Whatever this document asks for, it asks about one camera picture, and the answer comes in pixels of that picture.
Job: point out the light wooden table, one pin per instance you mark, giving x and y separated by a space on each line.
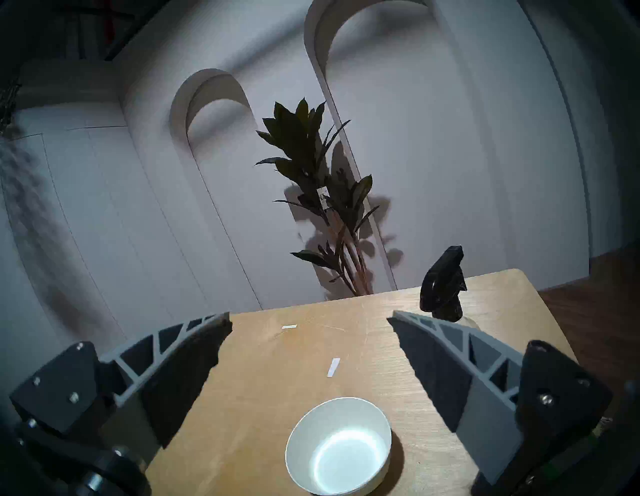
280 390

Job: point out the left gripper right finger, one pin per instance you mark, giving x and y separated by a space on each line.
490 400

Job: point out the clear spray bottle black head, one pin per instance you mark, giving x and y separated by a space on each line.
442 285

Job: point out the tall potted leafy plant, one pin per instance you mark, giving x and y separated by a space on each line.
300 135

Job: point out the white bowl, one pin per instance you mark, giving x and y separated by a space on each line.
340 450

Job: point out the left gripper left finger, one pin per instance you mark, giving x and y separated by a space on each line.
125 385

